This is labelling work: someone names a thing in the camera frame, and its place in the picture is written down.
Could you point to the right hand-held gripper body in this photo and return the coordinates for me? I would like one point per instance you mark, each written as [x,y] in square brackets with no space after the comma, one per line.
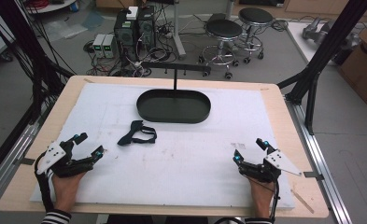
[273,166]

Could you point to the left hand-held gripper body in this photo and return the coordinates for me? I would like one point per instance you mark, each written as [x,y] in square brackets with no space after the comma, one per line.
[55,155]

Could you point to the black oval tray hanger rack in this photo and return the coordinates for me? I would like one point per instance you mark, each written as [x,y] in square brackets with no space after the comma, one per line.
[173,106]

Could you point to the person's right hand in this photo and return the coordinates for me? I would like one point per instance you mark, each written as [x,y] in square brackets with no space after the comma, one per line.
[261,197]

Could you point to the person's left hand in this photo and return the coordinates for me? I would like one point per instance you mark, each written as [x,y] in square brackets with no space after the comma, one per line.
[68,189]

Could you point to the black tape piece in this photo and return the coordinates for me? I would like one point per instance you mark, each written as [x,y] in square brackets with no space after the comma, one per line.
[313,175]
[27,161]

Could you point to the thin wooden stick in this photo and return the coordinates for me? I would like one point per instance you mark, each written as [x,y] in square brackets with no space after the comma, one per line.
[302,201]

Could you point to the white foam mat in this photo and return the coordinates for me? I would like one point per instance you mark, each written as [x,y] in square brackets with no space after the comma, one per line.
[184,161]

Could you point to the white power supply unit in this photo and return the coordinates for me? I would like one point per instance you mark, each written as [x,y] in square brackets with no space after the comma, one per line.
[98,45]
[109,46]

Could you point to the black computer tower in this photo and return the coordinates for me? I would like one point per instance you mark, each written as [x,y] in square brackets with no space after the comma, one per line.
[146,28]
[125,34]

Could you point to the black round swivel stool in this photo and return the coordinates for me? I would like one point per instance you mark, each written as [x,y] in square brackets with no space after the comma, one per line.
[255,23]
[224,37]

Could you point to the brown cardboard box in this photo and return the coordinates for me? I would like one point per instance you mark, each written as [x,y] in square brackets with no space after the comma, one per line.
[363,65]

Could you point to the grey machine on white board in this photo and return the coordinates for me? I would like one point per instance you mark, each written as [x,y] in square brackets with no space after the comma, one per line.
[322,31]

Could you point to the small white box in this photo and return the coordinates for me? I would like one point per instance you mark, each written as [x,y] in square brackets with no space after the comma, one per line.
[132,13]

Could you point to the grey metal table leg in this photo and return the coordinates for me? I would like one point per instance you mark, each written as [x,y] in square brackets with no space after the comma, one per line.
[178,31]

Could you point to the aluminium rail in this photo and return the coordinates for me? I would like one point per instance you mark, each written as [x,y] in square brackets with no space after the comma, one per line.
[7,168]
[322,161]

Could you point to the black metal frame stand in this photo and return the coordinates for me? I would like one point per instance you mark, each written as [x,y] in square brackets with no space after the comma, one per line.
[324,59]
[25,59]

